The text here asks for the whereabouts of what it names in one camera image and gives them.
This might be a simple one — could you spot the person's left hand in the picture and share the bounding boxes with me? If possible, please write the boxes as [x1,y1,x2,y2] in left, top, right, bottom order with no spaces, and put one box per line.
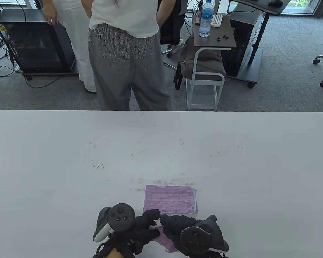
[93,209,162,258]

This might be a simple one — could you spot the person's right hand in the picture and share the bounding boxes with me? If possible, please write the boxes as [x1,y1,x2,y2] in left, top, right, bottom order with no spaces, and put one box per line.
[160,214,205,254]

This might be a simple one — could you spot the pink invoice paper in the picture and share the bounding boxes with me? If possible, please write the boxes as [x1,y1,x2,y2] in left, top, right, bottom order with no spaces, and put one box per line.
[143,185,197,214]
[149,225,179,253]

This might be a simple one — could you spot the grey fabric bag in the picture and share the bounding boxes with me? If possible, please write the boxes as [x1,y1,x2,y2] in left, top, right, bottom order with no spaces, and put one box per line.
[174,36,226,90]

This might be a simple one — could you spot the black wheeled platform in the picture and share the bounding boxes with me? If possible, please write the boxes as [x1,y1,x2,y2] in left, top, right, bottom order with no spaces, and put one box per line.
[22,69,80,80]

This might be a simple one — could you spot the black computer tower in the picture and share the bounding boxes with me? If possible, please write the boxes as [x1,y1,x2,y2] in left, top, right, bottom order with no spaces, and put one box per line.
[221,5,263,77]

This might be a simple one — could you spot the black office chair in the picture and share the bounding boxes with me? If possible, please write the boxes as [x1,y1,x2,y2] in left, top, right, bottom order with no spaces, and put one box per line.
[159,0,185,71]

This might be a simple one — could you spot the clear plastic water bottle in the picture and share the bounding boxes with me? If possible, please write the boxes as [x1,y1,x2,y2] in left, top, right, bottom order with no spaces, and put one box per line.
[199,0,213,38]

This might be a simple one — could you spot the black glass computer case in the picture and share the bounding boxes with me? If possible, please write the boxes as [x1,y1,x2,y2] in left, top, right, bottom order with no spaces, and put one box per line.
[0,9,78,72]

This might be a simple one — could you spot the black standing desk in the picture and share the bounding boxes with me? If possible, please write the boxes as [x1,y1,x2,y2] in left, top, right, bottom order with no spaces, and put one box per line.
[226,0,290,88]

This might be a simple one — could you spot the black floor cable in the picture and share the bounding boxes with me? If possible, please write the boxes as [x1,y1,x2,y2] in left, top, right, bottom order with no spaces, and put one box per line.
[23,73,62,88]

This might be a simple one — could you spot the brown side table white frame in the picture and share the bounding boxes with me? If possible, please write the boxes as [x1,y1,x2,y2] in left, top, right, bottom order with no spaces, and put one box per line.
[186,14,237,111]

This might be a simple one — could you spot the black cable bundle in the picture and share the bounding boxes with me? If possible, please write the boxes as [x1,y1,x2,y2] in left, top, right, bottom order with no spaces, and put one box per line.
[0,21,19,78]
[184,0,203,30]

